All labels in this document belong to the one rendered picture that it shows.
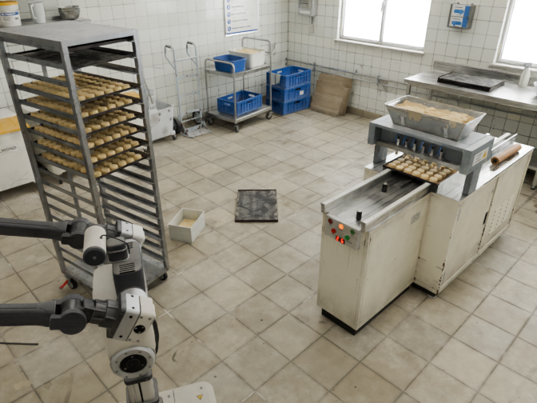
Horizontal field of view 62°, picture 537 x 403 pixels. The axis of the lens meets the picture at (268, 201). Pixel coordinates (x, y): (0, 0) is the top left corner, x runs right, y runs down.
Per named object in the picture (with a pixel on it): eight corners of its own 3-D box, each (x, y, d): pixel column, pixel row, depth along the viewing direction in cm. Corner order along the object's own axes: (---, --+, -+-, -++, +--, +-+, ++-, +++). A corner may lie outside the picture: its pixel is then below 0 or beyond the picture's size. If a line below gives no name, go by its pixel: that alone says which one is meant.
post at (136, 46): (169, 269, 335) (137, 29, 252) (167, 271, 333) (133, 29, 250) (167, 268, 337) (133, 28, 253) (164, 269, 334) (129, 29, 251)
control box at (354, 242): (328, 232, 274) (329, 212, 267) (359, 248, 259) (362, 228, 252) (324, 234, 272) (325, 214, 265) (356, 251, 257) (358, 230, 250)
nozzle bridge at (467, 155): (389, 153, 343) (395, 111, 327) (483, 185, 298) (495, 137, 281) (363, 166, 324) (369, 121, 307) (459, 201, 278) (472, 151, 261)
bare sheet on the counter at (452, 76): (438, 77, 514) (438, 77, 513) (453, 72, 539) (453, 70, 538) (491, 88, 477) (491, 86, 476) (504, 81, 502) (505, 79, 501)
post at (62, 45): (121, 304, 303) (65, 40, 219) (118, 306, 300) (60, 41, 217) (118, 301, 304) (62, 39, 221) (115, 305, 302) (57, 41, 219)
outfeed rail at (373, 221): (504, 139, 370) (507, 131, 367) (508, 140, 368) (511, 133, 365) (359, 231, 249) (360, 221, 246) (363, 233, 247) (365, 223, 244)
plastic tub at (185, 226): (184, 222, 416) (182, 207, 408) (205, 225, 410) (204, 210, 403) (169, 240, 390) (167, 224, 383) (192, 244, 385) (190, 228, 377)
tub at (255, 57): (243, 60, 656) (243, 46, 647) (267, 64, 633) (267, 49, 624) (227, 65, 631) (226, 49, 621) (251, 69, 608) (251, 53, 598)
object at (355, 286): (373, 270, 353) (388, 167, 310) (412, 291, 332) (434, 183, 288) (315, 313, 311) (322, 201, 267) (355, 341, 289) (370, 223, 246)
